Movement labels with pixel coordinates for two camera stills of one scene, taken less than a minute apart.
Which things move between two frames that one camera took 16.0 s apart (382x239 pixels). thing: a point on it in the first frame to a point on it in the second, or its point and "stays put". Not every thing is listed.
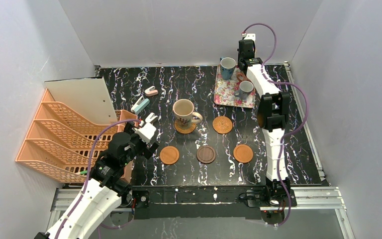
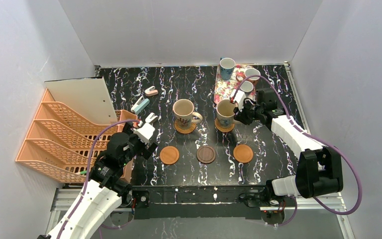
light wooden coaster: (169, 155) stays put
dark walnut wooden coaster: (206, 154) stays put
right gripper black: (245, 50) to (242, 112)
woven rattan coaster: (186, 130) stays put
